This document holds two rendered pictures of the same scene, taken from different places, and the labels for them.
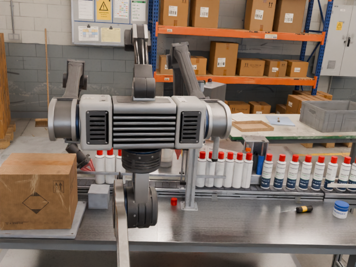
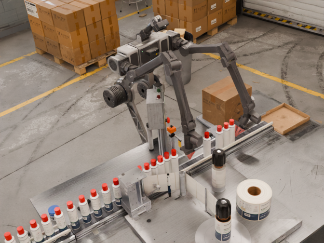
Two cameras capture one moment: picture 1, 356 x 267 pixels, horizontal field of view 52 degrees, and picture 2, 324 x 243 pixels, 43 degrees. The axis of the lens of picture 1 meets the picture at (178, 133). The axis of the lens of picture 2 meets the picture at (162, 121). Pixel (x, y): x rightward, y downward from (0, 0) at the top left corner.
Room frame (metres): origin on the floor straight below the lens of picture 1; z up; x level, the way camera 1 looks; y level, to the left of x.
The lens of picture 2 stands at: (3.65, -1.09, 2.76)
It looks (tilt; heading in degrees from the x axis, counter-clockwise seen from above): 35 degrees down; 152
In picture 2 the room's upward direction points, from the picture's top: 5 degrees counter-clockwise
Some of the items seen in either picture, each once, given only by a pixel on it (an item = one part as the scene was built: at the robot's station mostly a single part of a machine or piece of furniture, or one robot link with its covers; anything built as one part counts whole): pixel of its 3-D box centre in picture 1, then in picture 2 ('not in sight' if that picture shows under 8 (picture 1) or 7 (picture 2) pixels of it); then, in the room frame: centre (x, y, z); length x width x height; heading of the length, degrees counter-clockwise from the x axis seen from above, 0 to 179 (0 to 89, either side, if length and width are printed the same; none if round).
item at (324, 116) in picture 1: (336, 115); not in sight; (3.58, -1.59, 0.91); 0.60 x 0.40 x 0.22; 106
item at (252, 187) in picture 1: (179, 188); (182, 171); (1.85, -0.03, 0.86); 1.65 x 0.08 x 0.04; 94
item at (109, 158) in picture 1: (109, 165); (225, 135); (1.82, 0.36, 0.98); 0.05 x 0.05 x 0.20
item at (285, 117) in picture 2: not in sight; (283, 117); (1.77, 0.96, 0.85); 0.30 x 0.26 x 0.04; 94
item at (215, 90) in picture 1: (208, 103); (156, 108); (1.77, -0.14, 1.38); 0.17 x 0.10 x 0.19; 149
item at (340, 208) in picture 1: (340, 209); (54, 212); (1.72, -0.89, 0.87); 0.07 x 0.07 x 0.07
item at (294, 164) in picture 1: (293, 171); (96, 203); (1.90, -0.67, 0.98); 0.05 x 0.05 x 0.20
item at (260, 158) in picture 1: (259, 167); not in sight; (1.93, -0.48, 0.98); 0.03 x 0.03 x 0.16
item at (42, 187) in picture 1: (40, 189); (226, 102); (1.50, 0.62, 0.99); 0.30 x 0.24 x 0.27; 99
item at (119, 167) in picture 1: (121, 166); (219, 138); (1.82, 0.30, 0.98); 0.05 x 0.05 x 0.20
